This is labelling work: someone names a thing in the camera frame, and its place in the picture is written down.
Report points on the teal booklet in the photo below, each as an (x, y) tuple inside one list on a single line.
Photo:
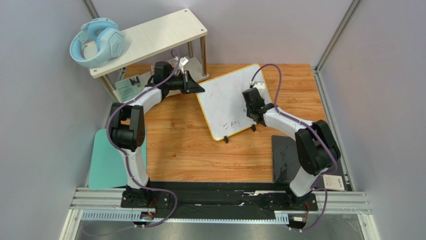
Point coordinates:
[(131, 87)]

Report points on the black mat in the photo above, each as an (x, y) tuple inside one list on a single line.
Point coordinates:
[(284, 159)]

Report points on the white label card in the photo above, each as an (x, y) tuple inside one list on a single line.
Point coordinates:
[(334, 182)]

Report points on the light blue headphones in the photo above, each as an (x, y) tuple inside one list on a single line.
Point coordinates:
[(108, 39)]

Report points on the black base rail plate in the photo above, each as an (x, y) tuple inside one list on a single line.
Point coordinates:
[(217, 200)]

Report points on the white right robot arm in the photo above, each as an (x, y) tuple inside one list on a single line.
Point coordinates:
[(317, 149)]

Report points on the white wooden shelf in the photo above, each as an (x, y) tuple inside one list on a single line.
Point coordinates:
[(155, 37)]

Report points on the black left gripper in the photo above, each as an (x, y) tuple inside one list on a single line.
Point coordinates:
[(188, 84)]

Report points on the teal mat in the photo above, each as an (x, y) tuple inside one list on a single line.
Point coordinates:
[(107, 168)]

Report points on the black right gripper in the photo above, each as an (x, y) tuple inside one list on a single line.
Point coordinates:
[(254, 113)]

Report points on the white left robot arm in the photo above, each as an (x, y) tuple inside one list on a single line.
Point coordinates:
[(125, 127)]

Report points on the yellow framed whiteboard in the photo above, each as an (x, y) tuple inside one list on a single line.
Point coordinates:
[(223, 104)]

